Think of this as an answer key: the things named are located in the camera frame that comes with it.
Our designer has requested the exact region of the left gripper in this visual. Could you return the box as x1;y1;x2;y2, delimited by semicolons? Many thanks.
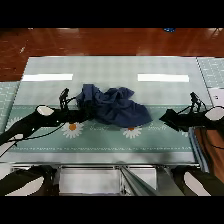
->
62;109;95;125

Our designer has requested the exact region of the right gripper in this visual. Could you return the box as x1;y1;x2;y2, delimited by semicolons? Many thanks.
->
158;108;193;132

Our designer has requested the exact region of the blue shirt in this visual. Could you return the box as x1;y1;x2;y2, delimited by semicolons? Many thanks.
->
75;83;154;129

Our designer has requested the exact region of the black cable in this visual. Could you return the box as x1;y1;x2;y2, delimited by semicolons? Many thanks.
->
14;122;68;143

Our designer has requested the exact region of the silver frame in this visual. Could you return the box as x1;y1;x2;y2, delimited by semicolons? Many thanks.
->
9;162;202;197

